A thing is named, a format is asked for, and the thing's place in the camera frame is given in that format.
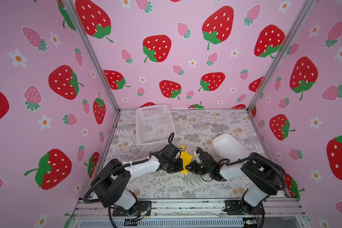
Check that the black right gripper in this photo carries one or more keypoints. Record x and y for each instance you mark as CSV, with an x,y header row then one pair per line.
x,y
192,166

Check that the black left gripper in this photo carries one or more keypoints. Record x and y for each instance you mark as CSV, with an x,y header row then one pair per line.
x,y
180,167

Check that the yellow paper napkin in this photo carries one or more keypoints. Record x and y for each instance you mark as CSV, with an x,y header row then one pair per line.
x,y
186,158

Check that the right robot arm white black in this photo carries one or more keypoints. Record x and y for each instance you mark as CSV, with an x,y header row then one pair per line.
x,y
268,178

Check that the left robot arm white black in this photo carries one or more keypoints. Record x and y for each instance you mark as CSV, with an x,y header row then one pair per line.
x,y
110,185

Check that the white rectangular plastic tray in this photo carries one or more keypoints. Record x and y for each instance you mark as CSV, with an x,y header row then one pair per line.
x,y
227,147

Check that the white perforated plastic basket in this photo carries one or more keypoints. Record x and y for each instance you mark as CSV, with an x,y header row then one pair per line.
x,y
154,124

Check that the aluminium frame corner post left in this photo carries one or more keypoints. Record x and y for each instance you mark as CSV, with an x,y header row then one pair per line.
x,y
70,7

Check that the aluminium frame corner post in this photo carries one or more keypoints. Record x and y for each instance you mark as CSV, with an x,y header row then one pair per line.
x,y
294,30
70,7

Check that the aluminium frame corner post right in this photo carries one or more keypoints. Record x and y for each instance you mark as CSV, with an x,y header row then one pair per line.
x,y
294,30

